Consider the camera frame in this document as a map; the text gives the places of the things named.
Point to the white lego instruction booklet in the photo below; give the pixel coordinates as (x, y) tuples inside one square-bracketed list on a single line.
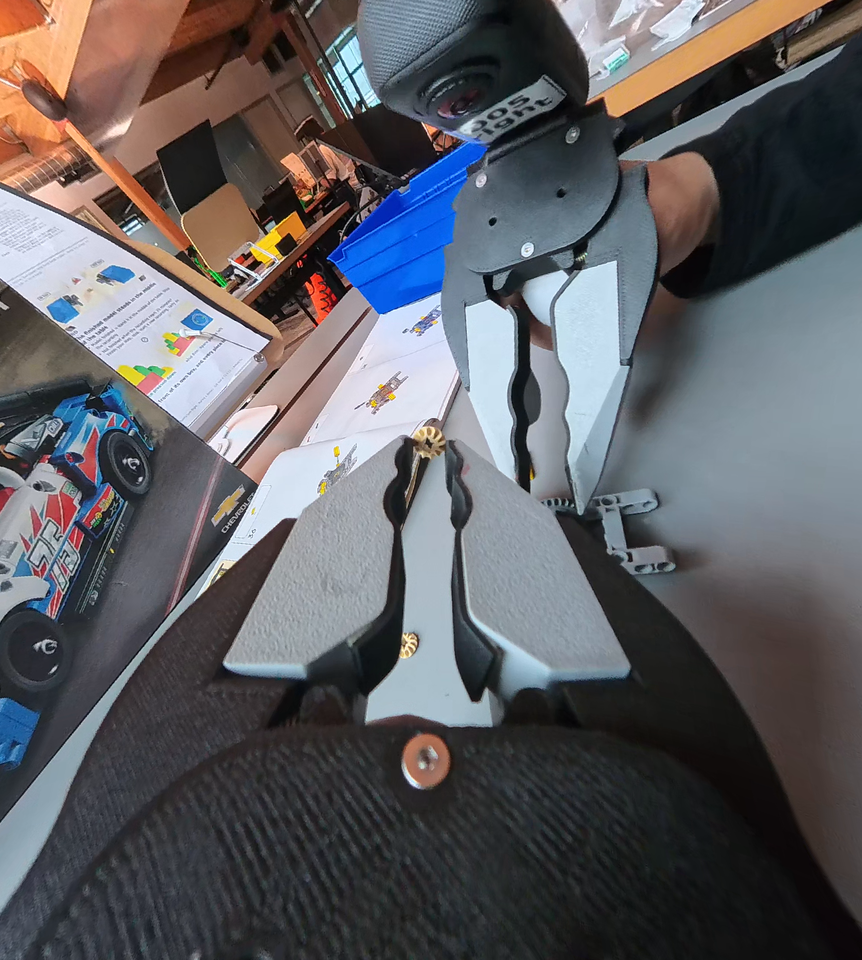
[(393, 375)]

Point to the tan lego bevel gear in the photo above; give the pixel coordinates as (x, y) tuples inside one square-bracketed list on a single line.
[(409, 646), (428, 442)]

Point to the black monitor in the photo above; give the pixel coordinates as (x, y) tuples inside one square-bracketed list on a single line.
[(191, 165)]

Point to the printed sheet in clear stand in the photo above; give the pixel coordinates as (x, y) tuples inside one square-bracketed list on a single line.
[(101, 277)]

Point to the person's right hand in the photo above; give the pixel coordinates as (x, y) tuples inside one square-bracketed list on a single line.
[(682, 210)]

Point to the wooden table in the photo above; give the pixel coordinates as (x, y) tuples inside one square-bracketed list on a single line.
[(745, 49)]

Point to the tan plywood chair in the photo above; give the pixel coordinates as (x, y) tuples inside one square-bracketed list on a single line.
[(217, 225)]

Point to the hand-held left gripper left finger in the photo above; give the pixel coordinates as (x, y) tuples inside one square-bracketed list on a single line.
[(318, 585)]

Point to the black lego car box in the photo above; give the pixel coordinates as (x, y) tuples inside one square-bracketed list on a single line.
[(161, 525)]

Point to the white rounded device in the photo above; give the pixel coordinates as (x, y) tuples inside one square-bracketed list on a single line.
[(251, 431)]

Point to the yellow box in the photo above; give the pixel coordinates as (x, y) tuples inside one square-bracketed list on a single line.
[(277, 232)]

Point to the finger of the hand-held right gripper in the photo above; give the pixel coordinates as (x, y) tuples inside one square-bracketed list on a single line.
[(487, 360), (596, 337)]

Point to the blue plastic bin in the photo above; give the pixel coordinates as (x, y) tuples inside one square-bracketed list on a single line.
[(401, 232)]

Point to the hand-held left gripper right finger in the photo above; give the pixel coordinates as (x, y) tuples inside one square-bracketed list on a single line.
[(528, 585)]

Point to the grey lego frame assembly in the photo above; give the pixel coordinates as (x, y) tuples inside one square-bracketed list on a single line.
[(614, 529)]

